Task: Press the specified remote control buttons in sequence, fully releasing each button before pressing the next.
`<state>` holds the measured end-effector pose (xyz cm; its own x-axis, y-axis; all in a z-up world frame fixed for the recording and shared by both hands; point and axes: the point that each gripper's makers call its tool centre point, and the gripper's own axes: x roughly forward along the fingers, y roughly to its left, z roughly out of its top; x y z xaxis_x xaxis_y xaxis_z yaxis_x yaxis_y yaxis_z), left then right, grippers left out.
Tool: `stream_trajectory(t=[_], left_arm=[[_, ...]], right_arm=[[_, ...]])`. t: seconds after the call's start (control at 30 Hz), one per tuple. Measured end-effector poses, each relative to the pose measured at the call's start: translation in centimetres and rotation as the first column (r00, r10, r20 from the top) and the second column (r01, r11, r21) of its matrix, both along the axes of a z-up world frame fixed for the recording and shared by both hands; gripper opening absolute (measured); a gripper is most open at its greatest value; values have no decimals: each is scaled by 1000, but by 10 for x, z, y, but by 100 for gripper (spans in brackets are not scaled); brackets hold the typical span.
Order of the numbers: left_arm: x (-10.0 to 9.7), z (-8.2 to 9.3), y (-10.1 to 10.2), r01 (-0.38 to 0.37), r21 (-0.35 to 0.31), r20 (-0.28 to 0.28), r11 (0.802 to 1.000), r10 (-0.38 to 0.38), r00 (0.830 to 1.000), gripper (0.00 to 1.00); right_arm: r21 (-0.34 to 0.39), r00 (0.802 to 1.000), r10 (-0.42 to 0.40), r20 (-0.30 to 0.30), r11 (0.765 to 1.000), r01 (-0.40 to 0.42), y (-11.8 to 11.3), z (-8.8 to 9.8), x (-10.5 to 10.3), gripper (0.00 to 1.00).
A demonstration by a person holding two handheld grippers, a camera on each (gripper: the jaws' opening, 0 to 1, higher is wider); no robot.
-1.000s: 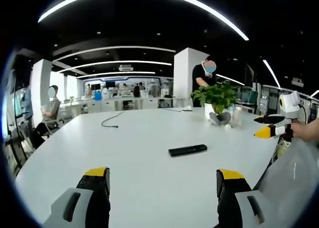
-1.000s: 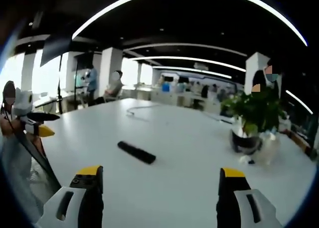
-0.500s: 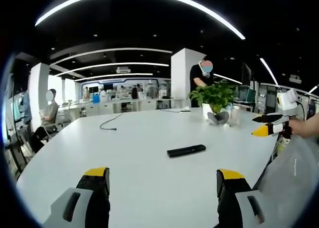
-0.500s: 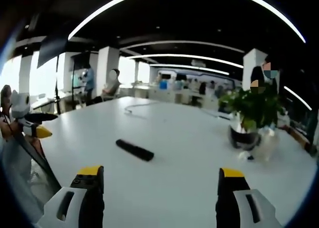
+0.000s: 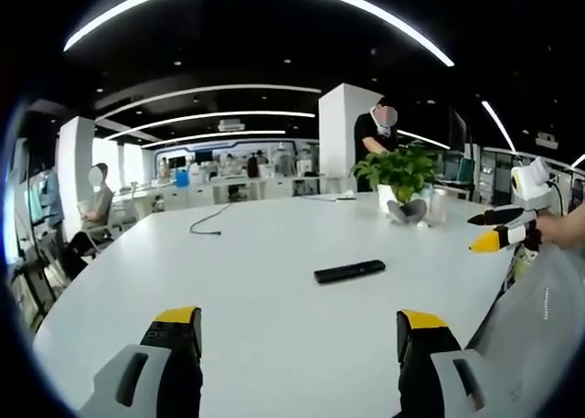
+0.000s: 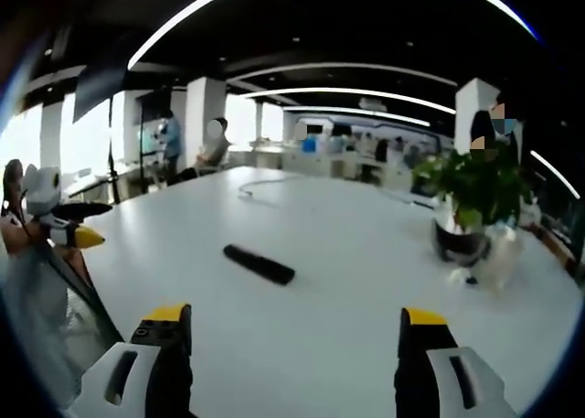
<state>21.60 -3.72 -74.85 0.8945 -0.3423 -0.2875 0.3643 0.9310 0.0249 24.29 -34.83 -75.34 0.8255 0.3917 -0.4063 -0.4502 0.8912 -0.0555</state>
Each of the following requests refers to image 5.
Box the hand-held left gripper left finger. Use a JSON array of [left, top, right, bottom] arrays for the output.
[[74, 305, 204, 418]]

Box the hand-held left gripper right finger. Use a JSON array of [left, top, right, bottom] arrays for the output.
[[395, 309, 504, 418]]

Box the black remote control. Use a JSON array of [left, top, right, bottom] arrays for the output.
[[313, 259, 387, 285]]

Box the clear glass jar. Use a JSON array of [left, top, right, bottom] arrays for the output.
[[429, 188, 453, 230]]

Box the grey cloth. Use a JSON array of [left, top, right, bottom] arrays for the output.
[[387, 198, 429, 223]]

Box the person's grey clothing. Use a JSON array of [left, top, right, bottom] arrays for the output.
[[463, 241, 582, 418]]

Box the green potted plant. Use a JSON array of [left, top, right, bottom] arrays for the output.
[[349, 139, 441, 210]]

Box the white office chair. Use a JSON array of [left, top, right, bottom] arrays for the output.
[[81, 193, 138, 254]]

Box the white square pillar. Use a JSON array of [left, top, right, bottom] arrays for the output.
[[317, 82, 384, 194], [57, 115, 97, 230]]

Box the white cabinet row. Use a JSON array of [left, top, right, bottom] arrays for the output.
[[112, 175, 330, 216]]

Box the black cable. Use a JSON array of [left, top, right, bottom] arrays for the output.
[[189, 202, 235, 236]]

